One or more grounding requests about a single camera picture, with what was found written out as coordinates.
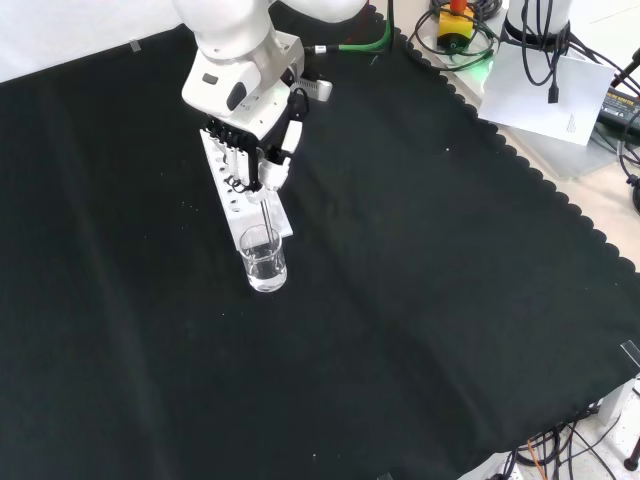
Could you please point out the clear glass beaker with liquid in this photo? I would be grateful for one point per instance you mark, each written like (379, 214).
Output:
(262, 275)

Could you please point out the yellow stop button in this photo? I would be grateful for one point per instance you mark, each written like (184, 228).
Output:
(455, 26)

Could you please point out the white table leg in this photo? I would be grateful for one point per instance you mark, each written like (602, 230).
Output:
(611, 402)

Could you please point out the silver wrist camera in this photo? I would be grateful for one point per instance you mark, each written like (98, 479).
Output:
(317, 89)

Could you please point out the black table cloth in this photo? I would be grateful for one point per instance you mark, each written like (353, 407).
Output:
(400, 275)

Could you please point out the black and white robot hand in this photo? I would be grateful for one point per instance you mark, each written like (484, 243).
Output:
(272, 120)

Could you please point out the clear glass rod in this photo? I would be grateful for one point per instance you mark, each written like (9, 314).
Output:
(268, 220)

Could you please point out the black power adapter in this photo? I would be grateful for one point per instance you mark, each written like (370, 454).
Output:
(620, 107)

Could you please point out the clear tape piece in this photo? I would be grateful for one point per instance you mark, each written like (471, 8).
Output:
(631, 352)
(135, 46)

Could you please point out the white paper sheet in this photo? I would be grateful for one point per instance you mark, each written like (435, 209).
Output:
(575, 115)

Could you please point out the white test tube rack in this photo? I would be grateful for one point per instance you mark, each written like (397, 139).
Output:
(245, 221)

